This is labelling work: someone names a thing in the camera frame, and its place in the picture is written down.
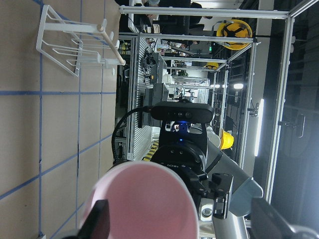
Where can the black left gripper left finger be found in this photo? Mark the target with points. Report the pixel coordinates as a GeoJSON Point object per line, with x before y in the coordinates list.
{"type": "Point", "coordinates": [97, 224]}

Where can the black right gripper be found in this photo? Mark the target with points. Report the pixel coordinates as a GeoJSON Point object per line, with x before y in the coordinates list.
{"type": "Point", "coordinates": [211, 201]}

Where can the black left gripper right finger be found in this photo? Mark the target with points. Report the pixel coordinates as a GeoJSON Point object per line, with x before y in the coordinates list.
{"type": "Point", "coordinates": [267, 223]}

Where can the pink plastic cup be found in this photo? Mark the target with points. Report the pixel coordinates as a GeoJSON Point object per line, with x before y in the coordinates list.
{"type": "Point", "coordinates": [146, 201]}

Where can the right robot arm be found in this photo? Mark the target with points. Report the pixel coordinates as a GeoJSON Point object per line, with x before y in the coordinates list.
{"type": "Point", "coordinates": [184, 146]}

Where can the yellow hard hat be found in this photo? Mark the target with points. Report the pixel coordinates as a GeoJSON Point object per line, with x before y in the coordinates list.
{"type": "Point", "coordinates": [234, 28]}

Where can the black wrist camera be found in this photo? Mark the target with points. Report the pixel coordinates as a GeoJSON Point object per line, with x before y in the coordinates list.
{"type": "Point", "coordinates": [181, 111]}

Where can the white wire cup rack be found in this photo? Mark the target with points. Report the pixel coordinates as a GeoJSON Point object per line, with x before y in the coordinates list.
{"type": "Point", "coordinates": [75, 45]}

